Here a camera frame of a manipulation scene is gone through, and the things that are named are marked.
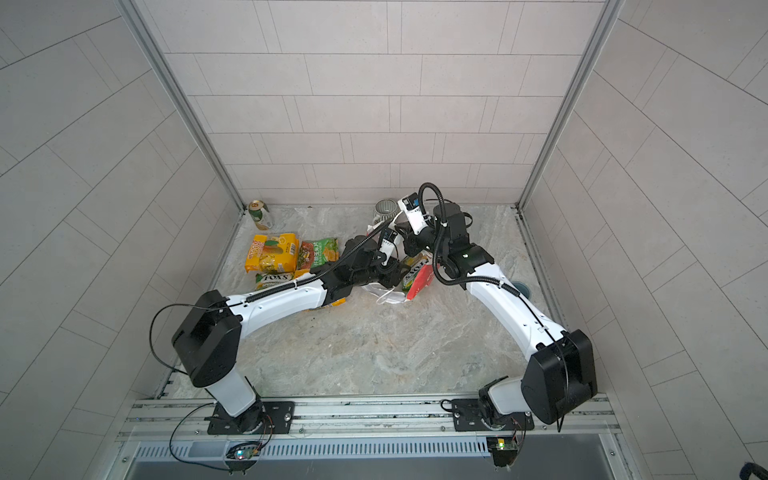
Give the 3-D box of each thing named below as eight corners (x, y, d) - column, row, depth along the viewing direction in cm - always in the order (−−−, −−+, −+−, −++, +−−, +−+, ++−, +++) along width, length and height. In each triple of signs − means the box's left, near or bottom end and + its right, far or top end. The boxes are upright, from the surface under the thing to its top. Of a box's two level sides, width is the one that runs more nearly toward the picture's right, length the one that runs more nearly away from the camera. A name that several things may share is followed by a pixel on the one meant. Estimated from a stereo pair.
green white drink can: (258, 232, 107) (249, 216, 100) (256, 218, 111) (247, 201, 105) (273, 228, 108) (265, 211, 101) (270, 214, 113) (262, 197, 106)
